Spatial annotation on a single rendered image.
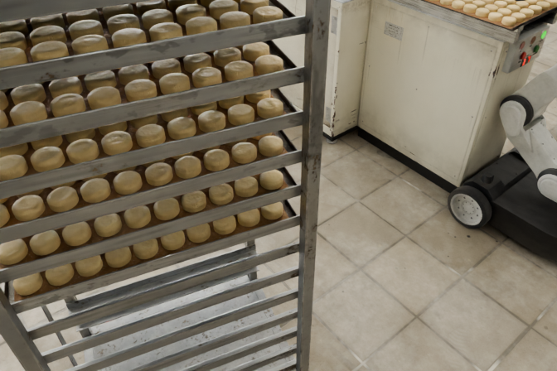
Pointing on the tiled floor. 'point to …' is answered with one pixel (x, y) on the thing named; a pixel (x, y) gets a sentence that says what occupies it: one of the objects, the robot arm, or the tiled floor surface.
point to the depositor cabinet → (347, 57)
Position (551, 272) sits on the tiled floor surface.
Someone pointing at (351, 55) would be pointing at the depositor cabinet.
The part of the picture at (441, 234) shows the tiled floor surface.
